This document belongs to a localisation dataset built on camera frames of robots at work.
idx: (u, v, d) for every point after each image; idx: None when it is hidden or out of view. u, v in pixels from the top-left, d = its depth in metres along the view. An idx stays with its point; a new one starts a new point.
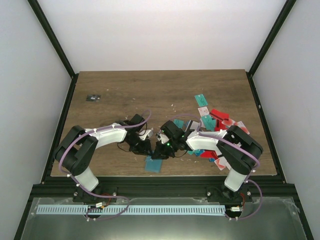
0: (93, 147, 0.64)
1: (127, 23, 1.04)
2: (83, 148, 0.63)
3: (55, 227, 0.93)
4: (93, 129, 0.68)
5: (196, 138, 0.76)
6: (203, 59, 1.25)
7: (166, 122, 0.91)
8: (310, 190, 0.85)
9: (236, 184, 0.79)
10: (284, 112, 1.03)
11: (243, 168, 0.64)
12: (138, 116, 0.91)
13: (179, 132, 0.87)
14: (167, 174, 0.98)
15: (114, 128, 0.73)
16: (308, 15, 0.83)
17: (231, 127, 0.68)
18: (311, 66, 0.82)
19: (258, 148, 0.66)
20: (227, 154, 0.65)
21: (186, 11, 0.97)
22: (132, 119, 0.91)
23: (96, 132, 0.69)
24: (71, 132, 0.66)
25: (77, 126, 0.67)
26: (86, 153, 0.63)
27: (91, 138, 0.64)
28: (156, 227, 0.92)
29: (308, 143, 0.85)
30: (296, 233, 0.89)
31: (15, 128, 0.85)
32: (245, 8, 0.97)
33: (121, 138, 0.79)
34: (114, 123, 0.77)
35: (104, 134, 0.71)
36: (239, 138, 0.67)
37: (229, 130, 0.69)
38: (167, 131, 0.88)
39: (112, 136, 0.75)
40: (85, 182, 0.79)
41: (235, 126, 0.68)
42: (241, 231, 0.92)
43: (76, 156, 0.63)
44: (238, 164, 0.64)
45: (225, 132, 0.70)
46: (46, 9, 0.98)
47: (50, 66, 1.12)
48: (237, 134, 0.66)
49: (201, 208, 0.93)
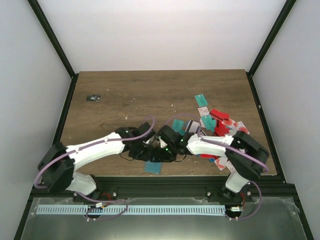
0: (69, 171, 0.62)
1: (126, 23, 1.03)
2: (59, 170, 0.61)
3: (55, 227, 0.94)
4: (75, 149, 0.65)
5: (198, 143, 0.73)
6: (203, 59, 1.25)
7: (162, 127, 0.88)
8: (310, 190, 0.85)
9: (236, 186, 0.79)
10: (285, 112, 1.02)
11: (252, 175, 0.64)
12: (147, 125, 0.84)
13: (176, 136, 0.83)
14: (167, 174, 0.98)
15: (107, 142, 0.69)
16: (308, 14, 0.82)
17: (238, 133, 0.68)
18: (312, 66, 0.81)
19: (265, 154, 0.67)
20: (236, 163, 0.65)
21: (185, 10, 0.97)
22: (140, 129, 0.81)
23: (79, 150, 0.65)
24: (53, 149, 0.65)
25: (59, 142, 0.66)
26: (61, 177, 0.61)
27: (69, 161, 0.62)
28: (156, 227, 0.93)
29: (309, 143, 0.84)
30: (297, 233, 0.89)
31: (14, 128, 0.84)
32: (245, 8, 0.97)
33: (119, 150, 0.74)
34: (107, 136, 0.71)
35: (89, 152, 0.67)
36: (247, 144, 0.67)
37: (235, 136, 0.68)
38: (164, 135, 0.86)
39: (103, 151, 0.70)
40: (81, 188, 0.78)
41: (242, 131, 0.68)
42: (241, 231, 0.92)
43: (52, 176, 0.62)
44: (247, 172, 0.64)
45: (232, 138, 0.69)
46: (46, 8, 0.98)
47: (50, 66, 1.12)
48: (245, 139, 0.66)
49: (201, 208, 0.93)
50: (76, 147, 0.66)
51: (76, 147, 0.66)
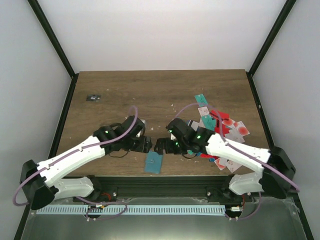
0: (40, 191, 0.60)
1: (126, 23, 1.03)
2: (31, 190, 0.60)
3: (56, 227, 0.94)
4: (45, 167, 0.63)
5: (222, 148, 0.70)
6: (204, 59, 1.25)
7: (174, 119, 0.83)
8: (310, 190, 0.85)
9: (243, 190, 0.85)
10: (285, 112, 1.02)
11: (280, 193, 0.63)
12: (130, 120, 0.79)
13: (190, 131, 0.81)
14: (167, 175, 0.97)
15: (81, 150, 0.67)
16: (308, 14, 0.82)
17: (274, 149, 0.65)
18: (312, 66, 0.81)
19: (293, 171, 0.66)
20: (269, 181, 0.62)
21: (185, 10, 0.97)
22: (123, 124, 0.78)
23: (50, 167, 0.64)
24: (25, 169, 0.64)
25: (31, 161, 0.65)
26: (34, 197, 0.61)
27: (39, 181, 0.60)
28: (156, 228, 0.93)
29: (309, 143, 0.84)
30: (297, 233, 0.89)
31: (14, 128, 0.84)
32: (245, 8, 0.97)
33: (101, 153, 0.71)
34: (82, 144, 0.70)
35: (62, 166, 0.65)
36: (282, 161, 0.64)
37: (271, 152, 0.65)
38: (176, 130, 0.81)
39: (80, 161, 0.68)
40: (76, 193, 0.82)
41: (278, 148, 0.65)
42: (241, 231, 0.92)
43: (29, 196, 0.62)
44: (277, 190, 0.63)
45: (268, 154, 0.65)
46: (46, 9, 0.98)
47: (50, 66, 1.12)
48: (281, 157, 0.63)
49: (201, 208, 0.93)
50: (47, 164, 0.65)
51: (47, 164, 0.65)
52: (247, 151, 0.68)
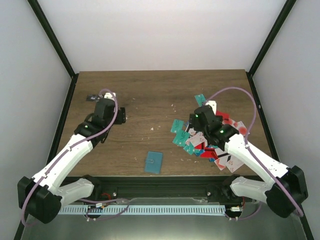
0: (50, 198, 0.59)
1: (126, 23, 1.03)
2: (39, 202, 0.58)
3: (56, 227, 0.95)
4: (43, 176, 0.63)
5: (242, 150, 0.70)
6: (204, 59, 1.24)
7: (205, 107, 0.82)
8: (310, 191, 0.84)
9: (243, 194, 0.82)
10: (285, 112, 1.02)
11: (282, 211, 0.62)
12: (101, 106, 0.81)
13: (216, 124, 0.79)
14: (167, 175, 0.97)
15: (71, 149, 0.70)
16: (309, 14, 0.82)
17: (294, 168, 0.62)
18: (313, 66, 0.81)
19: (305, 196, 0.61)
20: (275, 195, 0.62)
21: (185, 10, 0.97)
22: (97, 113, 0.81)
23: (47, 174, 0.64)
24: (19, 186, 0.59)
25: (23, 177, 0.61)
26: (46, 206, 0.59)
27: (43, 189, 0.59)
28: (156, 227, 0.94)
29: (310, 143, 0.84)
30: (297, 233, 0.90)
31: (13, 128, 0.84)
32: (245, 8, 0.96)
33: (90, 148, 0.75)
34: (68, 144, 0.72)
35: (59, 169, 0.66)
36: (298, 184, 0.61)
37: (289, 171, 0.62)
38: (203, 116, 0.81)
39: (74, 160, 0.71)
40: (79, 195, 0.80)
41: (299, 168, 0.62)
42: (240, 231, 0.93)
43: (38, 210, 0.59)
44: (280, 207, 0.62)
45: (285, 171, 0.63)
46: (46, 9, 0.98)
47: (50, 67, 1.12)
48: (299, 179, 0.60)
49: (201, 208, 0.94)
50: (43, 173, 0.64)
51: (42, 173, 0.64)
52: (267, 162, 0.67)
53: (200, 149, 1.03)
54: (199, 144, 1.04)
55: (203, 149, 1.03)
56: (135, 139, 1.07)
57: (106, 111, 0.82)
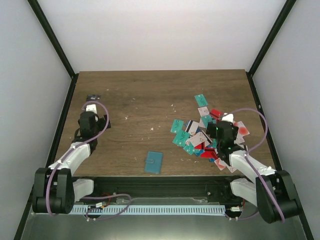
0: (69, 177, 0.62)
1: (125, 22, 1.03)
2: (60, 184, 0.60)
3: (57, 227, 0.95)
4: (59, 163, 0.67)
5: (241, 158, 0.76)
6: (204, 59, 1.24)
7: (226, 123, 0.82)
8: (310, 191, 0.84)
9: (240, 194, 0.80)
10: (285, 112, 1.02)
11: (266, 214, 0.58)
12: (83, 120, 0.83)
13: (229, 142, 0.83)
14: (167, 175, 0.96)
15: (75, 148, 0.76)
16: (309, 13, 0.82)
17: (282, 171, 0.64)
18: (313, 66, 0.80)
19: (292, 204, 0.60)
20: (259, 195, 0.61)
21: (185, 11, 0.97)
22: (81, 126, 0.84)
23: (62, 162, 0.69)
24: (37, 177, 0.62)
25: (40, 168, 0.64)
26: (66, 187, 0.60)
27: (63, 170, 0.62)
28: (157, 227, 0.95)
29: (310, 143, 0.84)
30: (296, 233, 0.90)
31: (14, 128, 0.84)
32: (245, 7, 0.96)
33: (87, 153, 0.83)
34: (73, 144, 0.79)
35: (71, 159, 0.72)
36: (284, 187, 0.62)
37: (277, 172, 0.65)
38: (221, 132, 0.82)
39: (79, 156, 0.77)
40: (83, 191, 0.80)
41: (287, 172, 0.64)
42: (240, 231, 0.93)
43: (58, 194, 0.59)
44: (264, 209, 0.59)
45: (273, 173, 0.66)
46: (45, 9, 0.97)
47: (50, 67, 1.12)
48: (284, 180, 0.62)
49: (201, 208, 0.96)
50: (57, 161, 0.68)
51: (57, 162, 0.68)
52: (258, 166, 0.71)
53: (200, 149, 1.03)
54: (199, 144, 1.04)
55: (203, 149, 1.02)
56: (135, 139, 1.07)
57: (91, 122, 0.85)
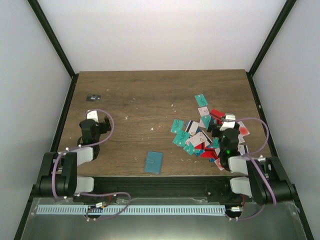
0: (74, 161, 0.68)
1: (125, 22, 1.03)
2: (66, 166, 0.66)
3: (57, 227, 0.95)
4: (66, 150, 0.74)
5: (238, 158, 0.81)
6: (204, 59, 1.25)
7: (234, 134, 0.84)
8: (310, 191, 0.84)
9: (239, 190, 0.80)
10: (285, 112, 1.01)
11: (257, 196, 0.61)
12: (84, 129, 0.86)
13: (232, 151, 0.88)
14: (167, 175, 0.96)
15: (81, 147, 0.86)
16: (309, 13, 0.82)
17: (272, 157, 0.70)
18: (313, 65, 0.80)
19: (284, 188, 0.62)
20: (251, 178, 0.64)
21: (185, 11, 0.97)
22: (84, 134, 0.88)
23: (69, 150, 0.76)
24: (45, 159, 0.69)
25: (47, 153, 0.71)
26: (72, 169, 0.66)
27: (70, 153, 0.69)
28: (156, 227, 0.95)
29: (310, 143, 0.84)
30: (297, 233, 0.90)
31: (13, 128, 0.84)
32: (245, 7, 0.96)
33: (91, 156, 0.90)
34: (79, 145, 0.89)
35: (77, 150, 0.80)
36: (275, 171, 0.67)
37: (269, 158, 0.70)
38: (227, 142, 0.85)
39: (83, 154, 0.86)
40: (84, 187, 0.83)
41: (277, 158, 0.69)
42: (240, 230, 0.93)
43: (63, 176, 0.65)
44: (255, 191, 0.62)
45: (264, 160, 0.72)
46: (46, 9, 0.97)
47: (50, 67, 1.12)
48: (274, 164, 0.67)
49: (201, 208, 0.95)
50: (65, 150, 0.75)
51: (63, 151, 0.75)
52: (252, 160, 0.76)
53: (200, 149, 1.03)
54: (199, 144, 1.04)
55: (203, 149, 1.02)
56: (135, 139, 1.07)
57: (91, 131, 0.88)
